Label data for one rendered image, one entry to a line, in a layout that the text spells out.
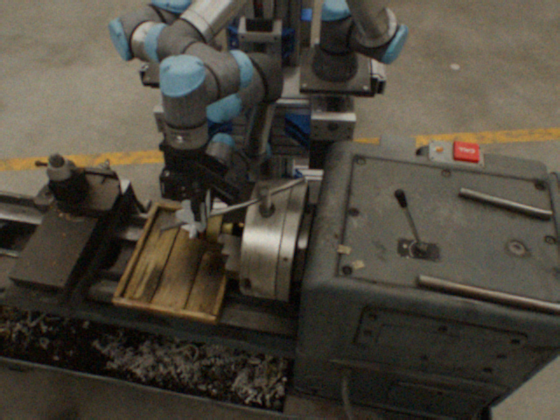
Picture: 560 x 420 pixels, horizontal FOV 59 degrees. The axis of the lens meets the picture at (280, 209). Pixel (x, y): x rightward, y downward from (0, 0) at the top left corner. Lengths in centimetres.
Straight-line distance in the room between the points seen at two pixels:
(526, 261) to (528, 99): 264
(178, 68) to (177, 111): 7
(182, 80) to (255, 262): 49
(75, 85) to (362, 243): 292
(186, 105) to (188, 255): 73
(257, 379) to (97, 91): 248
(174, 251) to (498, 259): 90
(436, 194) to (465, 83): 254
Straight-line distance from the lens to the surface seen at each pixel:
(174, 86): 85
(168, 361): 168
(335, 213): 112
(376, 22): 135
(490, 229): 118
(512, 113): 357
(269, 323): 140
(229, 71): 92
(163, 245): 154
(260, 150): 152
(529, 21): 454
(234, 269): 120
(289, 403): 167
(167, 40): 101
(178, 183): 95
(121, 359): 175
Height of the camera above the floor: 214
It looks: 53 degrees down
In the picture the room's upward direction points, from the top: straight up
